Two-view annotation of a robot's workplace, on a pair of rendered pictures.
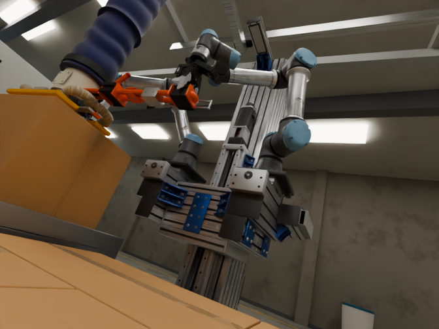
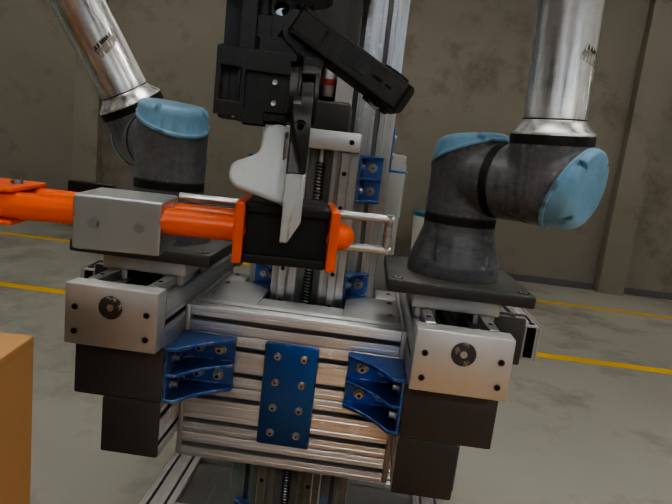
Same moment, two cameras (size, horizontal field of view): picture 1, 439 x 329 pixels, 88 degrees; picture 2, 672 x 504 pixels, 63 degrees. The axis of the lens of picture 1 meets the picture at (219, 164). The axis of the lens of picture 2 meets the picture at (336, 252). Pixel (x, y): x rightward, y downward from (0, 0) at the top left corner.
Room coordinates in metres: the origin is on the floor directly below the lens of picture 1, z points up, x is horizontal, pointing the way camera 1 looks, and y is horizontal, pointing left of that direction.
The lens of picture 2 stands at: (0.28, 0.40, 1.21)
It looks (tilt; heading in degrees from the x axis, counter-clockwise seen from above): 10 degrees down; 330
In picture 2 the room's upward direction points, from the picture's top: 7 degrees clockwise
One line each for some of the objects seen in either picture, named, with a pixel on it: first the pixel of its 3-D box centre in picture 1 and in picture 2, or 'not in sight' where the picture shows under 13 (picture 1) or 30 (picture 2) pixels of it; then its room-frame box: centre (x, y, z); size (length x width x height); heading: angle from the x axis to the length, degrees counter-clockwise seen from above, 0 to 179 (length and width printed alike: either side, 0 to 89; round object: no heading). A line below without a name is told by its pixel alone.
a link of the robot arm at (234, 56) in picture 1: (225, 59); not in sight; (0.76, 0.12, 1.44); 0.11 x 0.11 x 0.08; 13
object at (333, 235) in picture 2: (183, 96); (286, 230); (0.71, 0.21, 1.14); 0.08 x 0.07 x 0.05; 65
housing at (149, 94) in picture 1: (153, 97); (128, 220); (0.77, 0.33, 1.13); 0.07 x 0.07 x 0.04; 65
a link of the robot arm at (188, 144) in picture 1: (191, 145); (170, 139); (1.24, 0.19, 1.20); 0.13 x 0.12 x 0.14; 5
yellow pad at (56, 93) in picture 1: (44, 96); not in sight; (0.88, 0.79, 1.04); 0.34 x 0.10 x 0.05; 65
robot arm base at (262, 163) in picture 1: (268, 170); (456, 244); (0.97, -0.22, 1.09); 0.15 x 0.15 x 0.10
